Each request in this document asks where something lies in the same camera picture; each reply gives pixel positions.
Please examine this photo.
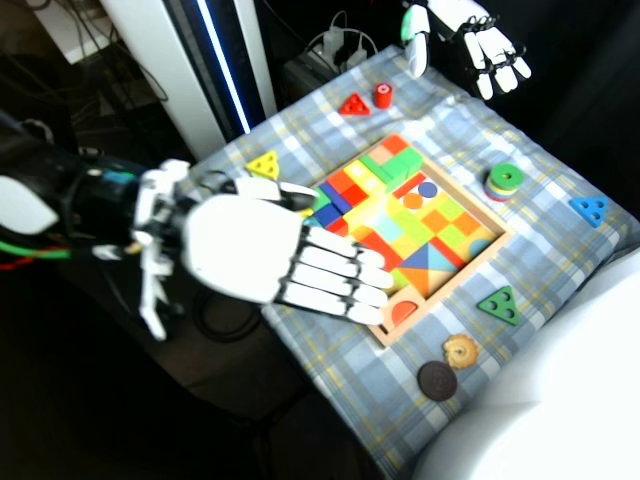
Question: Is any blue plaid cloth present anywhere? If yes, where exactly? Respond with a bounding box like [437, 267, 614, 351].
[192, 43, 634, 480]

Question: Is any yellow wooden ring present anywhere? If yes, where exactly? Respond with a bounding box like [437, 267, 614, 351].
[483, 180, 519, 198]

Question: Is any green wooden ring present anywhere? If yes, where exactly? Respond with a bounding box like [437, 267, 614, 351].
[487, 162, 525, 195]

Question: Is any yellow triangle block with holes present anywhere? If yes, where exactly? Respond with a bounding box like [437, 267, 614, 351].
[244, 148, 281, 180]

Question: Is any green triangle block with holes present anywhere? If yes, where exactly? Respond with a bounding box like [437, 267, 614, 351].
[475, 284, 521, 327]

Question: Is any blue triangle block with holes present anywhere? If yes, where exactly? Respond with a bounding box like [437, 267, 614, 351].
[568, 195, 610, 229]

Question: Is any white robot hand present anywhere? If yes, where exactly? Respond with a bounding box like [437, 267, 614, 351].
[182, 170, 397, 328]
[399, 0, 533, 101]

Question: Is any tan flower cookie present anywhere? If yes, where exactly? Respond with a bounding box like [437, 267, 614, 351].
[441, 333, 480, 372]

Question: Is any wooden block tray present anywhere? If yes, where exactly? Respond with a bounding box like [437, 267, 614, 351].
[298, 132, 511, 349]

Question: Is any white column with blue light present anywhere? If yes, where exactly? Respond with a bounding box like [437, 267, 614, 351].
[99, 0, 279, 161]

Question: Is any black power box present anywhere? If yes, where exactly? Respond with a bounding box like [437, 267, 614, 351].
[281, 49, 354, 99]

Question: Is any white cable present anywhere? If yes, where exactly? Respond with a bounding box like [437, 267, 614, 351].
[305, 10, 381, 56]

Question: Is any black cable coil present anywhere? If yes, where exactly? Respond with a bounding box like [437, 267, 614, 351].
[192, 288, 262, 345]

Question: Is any red triangle block with holes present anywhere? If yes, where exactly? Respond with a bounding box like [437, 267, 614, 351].
[338, 92, 372, 119]

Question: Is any dark chocolate cookie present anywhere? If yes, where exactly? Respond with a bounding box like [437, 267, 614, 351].
[417, 359, 459, 402]

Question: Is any red cylinder block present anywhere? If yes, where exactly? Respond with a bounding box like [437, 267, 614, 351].
[372, 82, 395, 110]

